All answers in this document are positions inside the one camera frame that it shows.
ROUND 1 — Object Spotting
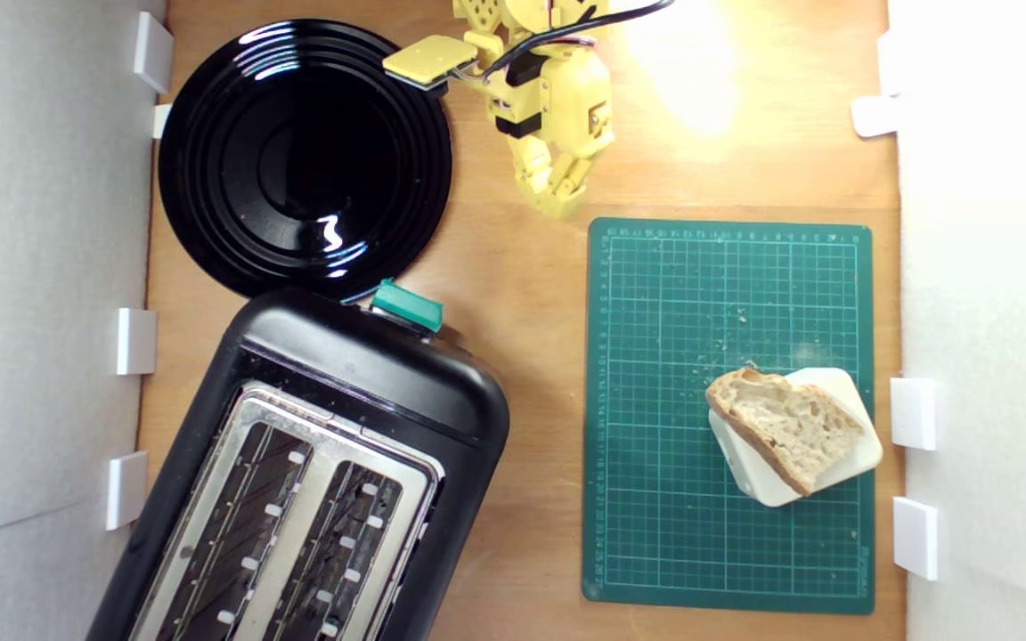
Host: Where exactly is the brown bread slice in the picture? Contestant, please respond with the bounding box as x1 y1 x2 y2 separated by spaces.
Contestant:
705 366 867 497

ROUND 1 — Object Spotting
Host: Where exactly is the white block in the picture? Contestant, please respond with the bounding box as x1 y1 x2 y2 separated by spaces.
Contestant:
708 367 884 508

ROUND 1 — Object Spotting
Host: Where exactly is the black two-slot toaster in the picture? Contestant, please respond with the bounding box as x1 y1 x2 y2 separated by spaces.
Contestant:
85 287 511 641

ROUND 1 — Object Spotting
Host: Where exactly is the black round plate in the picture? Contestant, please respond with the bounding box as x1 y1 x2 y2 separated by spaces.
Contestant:
158 18 453 301

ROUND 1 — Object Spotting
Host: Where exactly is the green cutting mat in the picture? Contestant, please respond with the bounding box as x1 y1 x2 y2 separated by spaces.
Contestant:
582 216 875 615

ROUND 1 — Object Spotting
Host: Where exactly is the yellow camera mount plate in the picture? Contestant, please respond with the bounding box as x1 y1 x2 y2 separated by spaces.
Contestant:
382 36 479 93

